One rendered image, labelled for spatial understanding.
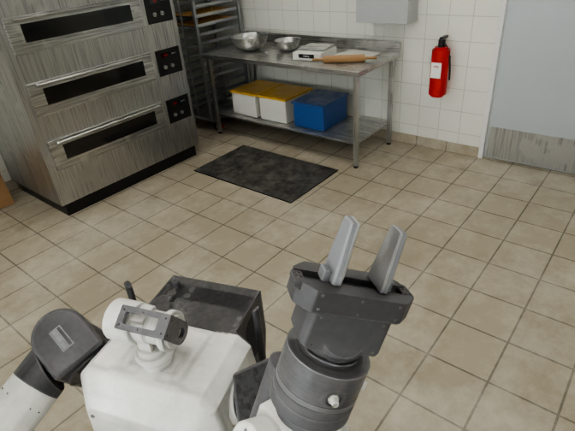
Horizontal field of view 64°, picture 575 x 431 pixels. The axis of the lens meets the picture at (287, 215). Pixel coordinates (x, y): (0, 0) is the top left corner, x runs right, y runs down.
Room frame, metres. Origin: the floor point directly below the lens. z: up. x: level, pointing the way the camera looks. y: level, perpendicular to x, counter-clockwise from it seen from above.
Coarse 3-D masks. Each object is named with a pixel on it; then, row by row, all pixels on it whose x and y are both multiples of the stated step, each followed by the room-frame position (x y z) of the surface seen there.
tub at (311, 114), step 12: (312, 96) 4.49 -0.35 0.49; (324, 96) 4.45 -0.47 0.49; (336, 96) 4.42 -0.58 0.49; (300, 108) 4.32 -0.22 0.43; (312, 108) 4.23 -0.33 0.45; (324, 108) 4.18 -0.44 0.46; (336, 108) 4.33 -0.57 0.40; (300, 120) 4.33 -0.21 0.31; (312, 120) 4.24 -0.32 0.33; (324, 120) 4.17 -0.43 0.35; (336, 120) 4.33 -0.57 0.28
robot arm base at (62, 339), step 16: (48, 320) 0.62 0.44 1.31; (64, 320) 0.62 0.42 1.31; (80, 320) 0.62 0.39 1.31; (32, 336) 0.60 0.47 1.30; (48, 336) 0.60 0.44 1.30; (64, 336) 0.60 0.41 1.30; (80, 336) 0.60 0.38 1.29; (96, 336) 0.60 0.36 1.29; (48, 352) 0.58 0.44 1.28; (64, 352) 0.58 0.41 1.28; (80, 352) 0.58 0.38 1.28; (48, 368) 0.56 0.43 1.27; (64, 368) 0.55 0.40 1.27; (80, 368) 0.57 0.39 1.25; (80, 384) 0.60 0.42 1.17
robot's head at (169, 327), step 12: (120, 312) 0.52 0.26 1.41; (132, 312) 0.52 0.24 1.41; (144, 312) 0.51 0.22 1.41; (156, 312) 0.51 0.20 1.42; (180, 312) 0.54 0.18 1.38; (120, 324) 0.51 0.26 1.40; (168, 324) 0.49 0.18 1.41; (180, 324) 0.51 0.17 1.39; (156, 336) 0.48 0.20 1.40; (168, 336) 0.48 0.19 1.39; (180, 336) 0.51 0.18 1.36; (168, 348) 0.49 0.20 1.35
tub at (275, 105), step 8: (280, 88) 4.86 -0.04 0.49; (288, 88) 4.83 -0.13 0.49; (296, 88) 4.80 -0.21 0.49; (304, 88) 4.78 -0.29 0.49; (264, 96) 4.63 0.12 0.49; (272, 96) 4.61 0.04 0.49; (280, 96) 4.58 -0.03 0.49; (288, 96) 4.56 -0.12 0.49; (296, 96) 4.58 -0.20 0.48; (264, 104) 4.64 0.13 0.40; (272, 104) 4.57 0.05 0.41; (280, 104) 4.50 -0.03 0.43; (288, 104) 4.49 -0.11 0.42; (264, 112) 4.64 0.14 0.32; (272, 112) 4.57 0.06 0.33; (280, 112) 4.50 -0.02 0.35; (288, 112) 4.49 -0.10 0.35; (272, 120) 4.58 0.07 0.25; (280, 120) 4.51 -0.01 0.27; (288, 120) 4.48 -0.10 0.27
